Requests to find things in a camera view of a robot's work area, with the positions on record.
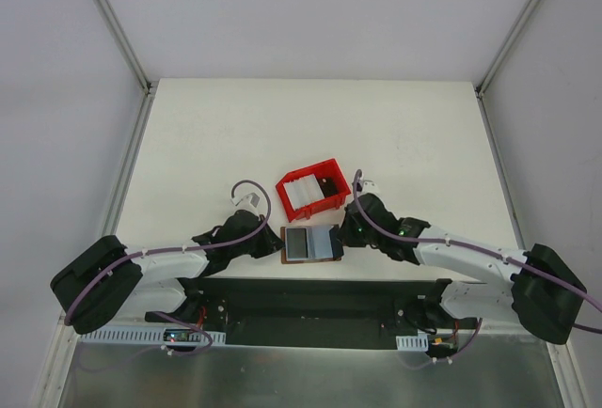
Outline dark credit card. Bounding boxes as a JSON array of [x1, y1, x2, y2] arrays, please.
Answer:
[[285, 228, 309, 260]]

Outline white cards stack in tray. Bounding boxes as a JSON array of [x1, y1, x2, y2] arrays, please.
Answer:
[[283, 175, 324, 211]]

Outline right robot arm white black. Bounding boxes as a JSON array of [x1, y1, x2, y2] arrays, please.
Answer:
[[339, 193, 587, 345]]

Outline purple cable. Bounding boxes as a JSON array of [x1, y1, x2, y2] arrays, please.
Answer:
[[63, 180, 274, 371], [351, 168, 602, 369]]

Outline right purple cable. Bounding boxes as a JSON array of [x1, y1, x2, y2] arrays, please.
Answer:
[[351, 168, 602, 369]]

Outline aluminium frame post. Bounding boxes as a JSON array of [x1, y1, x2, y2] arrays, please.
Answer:
[[92, 0, 153, 95], [475, 0, 544, 99]]

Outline white cable duct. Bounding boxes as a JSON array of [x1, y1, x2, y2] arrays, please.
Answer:
[[395, 332, 430, 353], [80, 325, 226, 347]]

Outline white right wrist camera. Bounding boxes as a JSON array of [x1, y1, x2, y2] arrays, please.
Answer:
[[355, 178, 380, 196]]

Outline left aluminium table rail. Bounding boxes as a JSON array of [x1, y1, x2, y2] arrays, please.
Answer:
[[99, 83, 158, 237]]

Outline brown leather card holder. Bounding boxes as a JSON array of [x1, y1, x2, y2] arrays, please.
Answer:
[[280, 225, 344, 265]]

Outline red plastic card tray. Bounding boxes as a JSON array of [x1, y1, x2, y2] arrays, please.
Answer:
[[276, 158, 351, 223]]

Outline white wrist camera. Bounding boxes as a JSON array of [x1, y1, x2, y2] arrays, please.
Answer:
[[355, 178, 380, 196], [231, 193, 261, 214]]

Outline left aluminium frame post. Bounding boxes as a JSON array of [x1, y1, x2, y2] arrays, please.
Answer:
[[92, 0, 153, 95]]

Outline aluminium front rail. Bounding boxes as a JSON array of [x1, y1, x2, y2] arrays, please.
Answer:
[[480, 320, 531, 336]]

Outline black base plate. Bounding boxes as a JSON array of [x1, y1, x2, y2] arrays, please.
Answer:
[[170, 277, 476, 350]]

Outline right aluminium frame post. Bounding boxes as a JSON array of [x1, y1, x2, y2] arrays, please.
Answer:
[[475, 0, 544, 99]]

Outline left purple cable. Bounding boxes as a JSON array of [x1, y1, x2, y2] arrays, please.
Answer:
[[63, 180, 274, 371]]

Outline left white cable duct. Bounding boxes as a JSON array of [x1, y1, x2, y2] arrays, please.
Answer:
[[80, 325, 226, 347]]

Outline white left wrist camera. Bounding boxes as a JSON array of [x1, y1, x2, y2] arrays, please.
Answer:
[[231, 193, 261, 214]]

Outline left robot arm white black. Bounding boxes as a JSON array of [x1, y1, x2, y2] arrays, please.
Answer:
[[50, 210, 284, 335]]

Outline right white cable duct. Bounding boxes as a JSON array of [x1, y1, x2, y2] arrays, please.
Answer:
[[395, 332, 430, 353]]

